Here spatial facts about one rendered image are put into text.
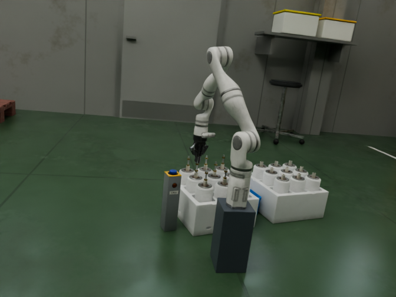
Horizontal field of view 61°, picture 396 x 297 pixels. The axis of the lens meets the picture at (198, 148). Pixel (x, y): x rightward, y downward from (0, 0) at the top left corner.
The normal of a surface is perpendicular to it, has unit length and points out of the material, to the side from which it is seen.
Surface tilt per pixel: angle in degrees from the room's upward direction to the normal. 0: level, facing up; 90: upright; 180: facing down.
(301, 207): 90
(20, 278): 0
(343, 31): 90
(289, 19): 90
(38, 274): 0
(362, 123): 90
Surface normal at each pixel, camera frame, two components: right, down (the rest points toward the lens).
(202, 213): 0.42, 0.29
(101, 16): 0.15, 0.28
